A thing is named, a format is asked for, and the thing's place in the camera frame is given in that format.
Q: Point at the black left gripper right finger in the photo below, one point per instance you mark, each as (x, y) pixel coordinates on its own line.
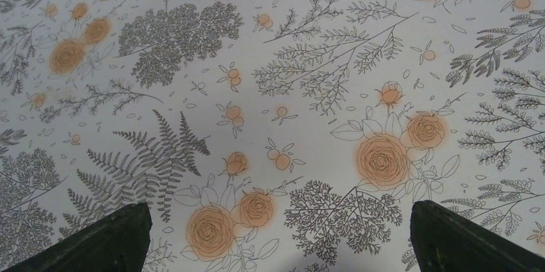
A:
(445, 241)

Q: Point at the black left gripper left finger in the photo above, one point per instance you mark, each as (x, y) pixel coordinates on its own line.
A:
(117, 242)

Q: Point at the floral patterned table mat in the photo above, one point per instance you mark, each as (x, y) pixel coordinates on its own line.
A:
(271, 135)

